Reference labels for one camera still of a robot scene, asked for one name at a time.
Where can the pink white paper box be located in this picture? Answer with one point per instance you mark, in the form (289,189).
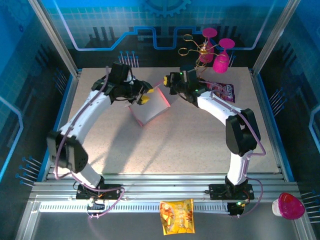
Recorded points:
(150,107)

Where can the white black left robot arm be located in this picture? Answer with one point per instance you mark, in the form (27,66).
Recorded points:
(87,115)

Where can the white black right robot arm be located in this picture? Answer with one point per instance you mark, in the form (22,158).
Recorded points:
(215,107)

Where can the small black controller box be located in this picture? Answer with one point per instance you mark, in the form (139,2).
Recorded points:
(236,211)

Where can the purple candy bag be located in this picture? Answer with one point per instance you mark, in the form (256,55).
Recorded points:
(225,92)

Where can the pink wine glass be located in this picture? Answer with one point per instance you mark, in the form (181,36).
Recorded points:
(209,32)
(220,65)

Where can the yellow snack bag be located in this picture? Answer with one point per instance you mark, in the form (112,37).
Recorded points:
(177,217)

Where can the white cup with pink lid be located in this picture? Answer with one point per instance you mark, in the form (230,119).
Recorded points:
(290,206)

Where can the aluminium side rail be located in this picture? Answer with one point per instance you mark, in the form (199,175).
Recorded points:
(70,100)
(266,112)

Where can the aluminium frame post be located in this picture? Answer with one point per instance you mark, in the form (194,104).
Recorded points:
(56,37)
(271,37)

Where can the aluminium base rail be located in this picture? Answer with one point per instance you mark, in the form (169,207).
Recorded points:
(162,185)

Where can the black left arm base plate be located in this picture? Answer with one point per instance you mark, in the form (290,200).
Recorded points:
(112,193)

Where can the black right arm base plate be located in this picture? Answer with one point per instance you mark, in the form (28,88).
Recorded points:
(216,192)

